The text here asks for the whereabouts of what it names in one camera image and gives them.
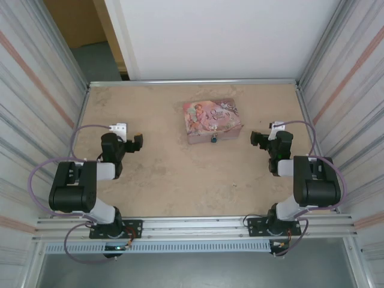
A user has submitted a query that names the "pink printed tin box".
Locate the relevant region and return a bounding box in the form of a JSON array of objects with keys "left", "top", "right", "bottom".
[{"left": 182, "top": 98, "right": 243, "bottom": 145}]

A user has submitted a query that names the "small black controller board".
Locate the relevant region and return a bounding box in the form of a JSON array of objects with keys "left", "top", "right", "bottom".
[
  {"left": 269, "top": 239, "right": 289, "bottom": 257},
  {"left": 103, "top": 244, "right": 130, "bottom": 260}
]

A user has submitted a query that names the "brown cardboard box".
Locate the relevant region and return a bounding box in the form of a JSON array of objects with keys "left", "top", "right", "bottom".
[{"left": 43, "top": 0, "right": 108, "bottom": 49}]

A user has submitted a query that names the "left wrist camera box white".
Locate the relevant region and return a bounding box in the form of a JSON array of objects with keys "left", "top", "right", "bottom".
[{"left": 108, "top": 122, "right": 127, "bottom": 142}]

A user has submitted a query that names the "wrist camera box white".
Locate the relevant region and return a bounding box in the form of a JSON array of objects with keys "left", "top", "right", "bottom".
[
  {"left": 268, "top": 121, "right": 284, "bottom": 140},
  {"left": 108, "top": 122, "right": 127, "bottom": 142}
]

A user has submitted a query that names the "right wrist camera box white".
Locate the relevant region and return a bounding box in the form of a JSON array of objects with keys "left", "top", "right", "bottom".
[{"left": 268, "top": 121, "right": 284, "bottom": 140}]

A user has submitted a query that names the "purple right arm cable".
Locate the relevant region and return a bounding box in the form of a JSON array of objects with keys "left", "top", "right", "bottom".
[{"left": 274, "top": 119, "right": 348, "bottom": 258}]

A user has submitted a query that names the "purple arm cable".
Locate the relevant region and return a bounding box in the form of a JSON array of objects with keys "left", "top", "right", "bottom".
[
  {"left": 274, "top": 119, "right": 348, "bottom": 258},
  {"left": 28, "top": 122, "right": 127, "bottom": 265}
]

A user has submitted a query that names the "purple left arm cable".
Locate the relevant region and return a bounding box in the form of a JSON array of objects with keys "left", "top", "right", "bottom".
[{"left": 28, "top": 122, "right": 127, "bottom": 265}]

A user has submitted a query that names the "aluminium table frame bar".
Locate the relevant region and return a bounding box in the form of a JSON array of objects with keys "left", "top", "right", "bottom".
[
  {"left": 295, "top": 83, "right": 340, "bottom": 214},
  {"left": 71, "top": 83, "right": 91, "bottom": 160},
  {"left": 88, "top": 78, "right": 301, "bottom": 89}
]

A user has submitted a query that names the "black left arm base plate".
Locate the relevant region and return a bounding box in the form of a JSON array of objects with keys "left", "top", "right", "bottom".
[{"left": 89, "top": 219, "right": 143, "bottom": 240}]

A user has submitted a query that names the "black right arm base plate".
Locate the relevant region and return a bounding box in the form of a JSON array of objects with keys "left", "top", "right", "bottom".
[{"left": 245, "top": 215, "right": 302, "bottom": 238}]

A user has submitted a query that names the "aluminium mounting rail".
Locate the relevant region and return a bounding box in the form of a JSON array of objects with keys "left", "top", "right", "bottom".
[{"left": 34, "top": 212, "right": 359, "bottom": 242}]

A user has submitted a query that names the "grey slotted cable duct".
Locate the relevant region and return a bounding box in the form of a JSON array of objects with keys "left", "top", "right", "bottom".
[{"left": 43, "top": 241, "right": 272, "bottom": 254}]

